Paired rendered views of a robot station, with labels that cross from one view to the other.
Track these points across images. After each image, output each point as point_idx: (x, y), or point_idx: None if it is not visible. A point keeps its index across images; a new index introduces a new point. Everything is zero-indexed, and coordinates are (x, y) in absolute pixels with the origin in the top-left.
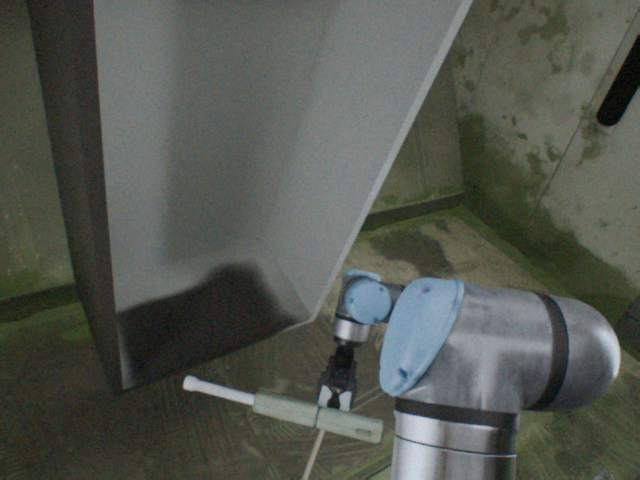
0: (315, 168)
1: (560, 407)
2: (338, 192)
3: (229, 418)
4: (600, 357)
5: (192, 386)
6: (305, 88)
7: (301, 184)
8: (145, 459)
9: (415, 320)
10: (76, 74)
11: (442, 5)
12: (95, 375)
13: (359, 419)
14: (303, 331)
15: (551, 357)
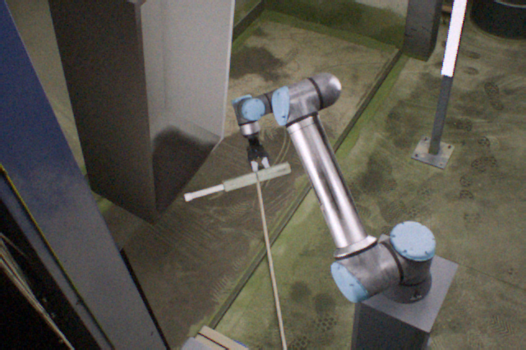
0: (186, 57)
1: (326, 104)
2: (207, 63)
3: (203, 222)
4: (329, 87)
5: (190, 197)
6: (161, 18)
7: (180, 67)
8: (174, 264)
9: (279, 102)
10: (141, 84)
11: None
12: None
13: (276, 166)
14: (212, 154)
15: (316, 94)
